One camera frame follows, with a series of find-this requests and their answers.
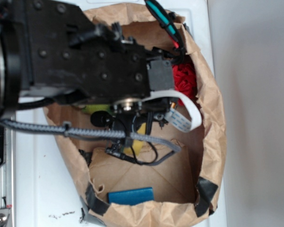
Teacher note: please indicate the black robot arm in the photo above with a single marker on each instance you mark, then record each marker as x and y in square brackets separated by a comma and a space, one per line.
[50, 52]

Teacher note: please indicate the black round microphone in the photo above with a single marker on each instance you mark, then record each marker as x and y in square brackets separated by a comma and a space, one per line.
[101, 118]

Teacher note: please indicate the blue rectangular block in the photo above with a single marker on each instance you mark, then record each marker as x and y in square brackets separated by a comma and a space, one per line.
[131, 197]

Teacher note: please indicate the aluminium frame rail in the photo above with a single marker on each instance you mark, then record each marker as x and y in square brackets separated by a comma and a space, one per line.
[7, 182]

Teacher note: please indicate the green plush toy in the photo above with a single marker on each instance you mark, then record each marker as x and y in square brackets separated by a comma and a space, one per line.
[90, 109]

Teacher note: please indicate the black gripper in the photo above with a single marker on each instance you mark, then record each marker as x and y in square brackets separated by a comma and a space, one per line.
[140, 123]

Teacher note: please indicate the yellow green sponge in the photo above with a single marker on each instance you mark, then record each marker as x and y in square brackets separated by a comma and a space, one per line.
[137, 144]

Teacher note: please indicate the red crumpled cloth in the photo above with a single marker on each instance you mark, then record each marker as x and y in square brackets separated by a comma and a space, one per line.
[185, 79]

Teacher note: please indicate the brown paper bag bin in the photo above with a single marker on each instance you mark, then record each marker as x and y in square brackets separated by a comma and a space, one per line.
[186, 186]

